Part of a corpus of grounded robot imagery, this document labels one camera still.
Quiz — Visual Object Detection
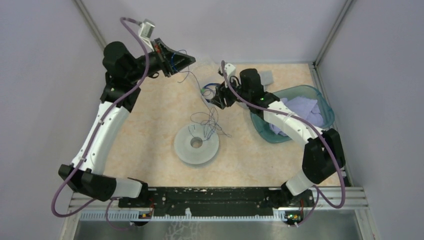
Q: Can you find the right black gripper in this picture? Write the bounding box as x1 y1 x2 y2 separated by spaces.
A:
210 74 251 109

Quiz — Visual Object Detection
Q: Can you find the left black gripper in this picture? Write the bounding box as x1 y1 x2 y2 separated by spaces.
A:
126 37 196 83

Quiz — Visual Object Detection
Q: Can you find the thin blue cable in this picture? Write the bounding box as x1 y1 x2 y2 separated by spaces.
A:
172 49 232 144

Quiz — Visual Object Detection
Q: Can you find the white perforated cable spool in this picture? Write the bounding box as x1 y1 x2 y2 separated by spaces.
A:
173 123 220 167

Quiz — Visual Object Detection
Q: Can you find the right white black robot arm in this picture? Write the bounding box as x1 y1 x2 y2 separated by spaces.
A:
210 64 346 206

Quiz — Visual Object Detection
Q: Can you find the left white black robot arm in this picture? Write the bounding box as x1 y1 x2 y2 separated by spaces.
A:
58 38 196 207

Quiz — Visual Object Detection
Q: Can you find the clear plastic container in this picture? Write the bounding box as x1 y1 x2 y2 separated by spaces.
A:
187 57 237 110

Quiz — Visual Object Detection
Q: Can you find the grey towel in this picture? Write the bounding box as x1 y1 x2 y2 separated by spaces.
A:
258 70 274 87

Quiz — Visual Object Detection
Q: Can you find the teal plastic basin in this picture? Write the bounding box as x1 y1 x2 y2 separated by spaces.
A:
250 85 335 144

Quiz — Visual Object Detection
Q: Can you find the lavender cloth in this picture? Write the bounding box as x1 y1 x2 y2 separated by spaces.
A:
280 96 325 128

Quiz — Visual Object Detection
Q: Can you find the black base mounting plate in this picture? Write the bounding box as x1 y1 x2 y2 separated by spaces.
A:
118 187 314 217

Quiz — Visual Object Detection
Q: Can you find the coiled blue cable in container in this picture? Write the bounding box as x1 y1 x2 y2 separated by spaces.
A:
200 82 223 103

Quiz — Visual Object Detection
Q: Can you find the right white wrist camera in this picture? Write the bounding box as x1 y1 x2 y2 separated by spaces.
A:
218 63 236 81

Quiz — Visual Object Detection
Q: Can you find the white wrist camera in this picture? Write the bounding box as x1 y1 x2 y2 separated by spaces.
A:
218 63 236 81
137 18 156 40

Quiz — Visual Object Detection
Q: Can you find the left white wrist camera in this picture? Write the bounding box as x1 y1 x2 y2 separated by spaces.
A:
137 18 156 40

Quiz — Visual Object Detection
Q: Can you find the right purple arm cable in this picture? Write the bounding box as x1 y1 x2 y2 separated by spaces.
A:
220 60 346 228

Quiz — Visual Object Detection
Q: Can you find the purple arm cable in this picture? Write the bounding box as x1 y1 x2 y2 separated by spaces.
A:
50 17 157 232
220 60 346 228

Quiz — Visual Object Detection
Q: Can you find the aluminium frame rail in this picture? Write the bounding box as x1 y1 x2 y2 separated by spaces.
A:
316 186 369 210

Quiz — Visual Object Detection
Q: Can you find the white slotted cable duct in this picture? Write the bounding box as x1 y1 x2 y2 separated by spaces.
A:
79 208 288 222

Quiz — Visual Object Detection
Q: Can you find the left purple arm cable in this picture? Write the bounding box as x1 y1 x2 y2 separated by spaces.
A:
50 17 157 232

